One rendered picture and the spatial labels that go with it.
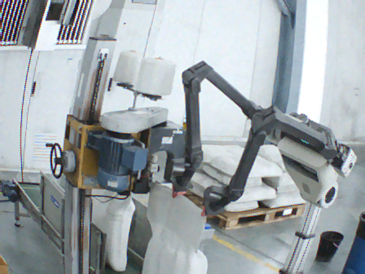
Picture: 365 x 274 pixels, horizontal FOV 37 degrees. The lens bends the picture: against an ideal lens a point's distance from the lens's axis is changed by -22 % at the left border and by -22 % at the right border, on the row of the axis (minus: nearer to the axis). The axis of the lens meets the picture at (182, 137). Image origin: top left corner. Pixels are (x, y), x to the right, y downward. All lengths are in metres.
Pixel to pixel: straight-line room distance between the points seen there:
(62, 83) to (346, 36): 5.98
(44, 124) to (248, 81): 3.73
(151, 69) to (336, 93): 7.63
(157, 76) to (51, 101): 3.09
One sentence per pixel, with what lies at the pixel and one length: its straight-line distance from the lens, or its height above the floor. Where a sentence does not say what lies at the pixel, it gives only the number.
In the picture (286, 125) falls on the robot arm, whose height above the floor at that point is 1.59.
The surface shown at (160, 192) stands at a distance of 3.27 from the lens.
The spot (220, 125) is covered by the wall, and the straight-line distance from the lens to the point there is 8.73.
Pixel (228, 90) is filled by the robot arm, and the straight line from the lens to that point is 3.01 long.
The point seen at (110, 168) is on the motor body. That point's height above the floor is 1.19.
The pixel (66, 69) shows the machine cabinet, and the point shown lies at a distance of 5.96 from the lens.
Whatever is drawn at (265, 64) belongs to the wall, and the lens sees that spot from 9.02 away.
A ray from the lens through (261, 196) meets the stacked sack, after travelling 6.20.
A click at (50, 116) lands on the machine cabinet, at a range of 6.00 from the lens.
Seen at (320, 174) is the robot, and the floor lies 1.35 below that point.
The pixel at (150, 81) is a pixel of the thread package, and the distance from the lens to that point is 2.97.
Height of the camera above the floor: 1.99
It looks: 12 degrees down
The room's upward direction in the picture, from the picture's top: 10 degrees clockwise
